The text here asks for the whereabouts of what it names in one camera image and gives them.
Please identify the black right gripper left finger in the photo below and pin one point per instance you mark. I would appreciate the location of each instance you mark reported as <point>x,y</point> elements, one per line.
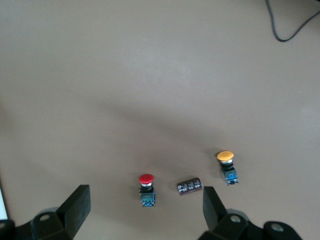
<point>72,212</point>

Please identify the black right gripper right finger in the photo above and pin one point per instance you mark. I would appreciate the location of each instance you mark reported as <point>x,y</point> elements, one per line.
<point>213,212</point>

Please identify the yellow mushroom push button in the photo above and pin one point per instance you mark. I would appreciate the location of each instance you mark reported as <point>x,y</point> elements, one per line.
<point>225,155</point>

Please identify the white drawer cabinet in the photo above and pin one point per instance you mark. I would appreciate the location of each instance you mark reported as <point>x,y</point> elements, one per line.
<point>2,205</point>

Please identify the red mushroom push button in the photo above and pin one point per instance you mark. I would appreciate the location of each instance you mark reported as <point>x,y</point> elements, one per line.
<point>146,178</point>

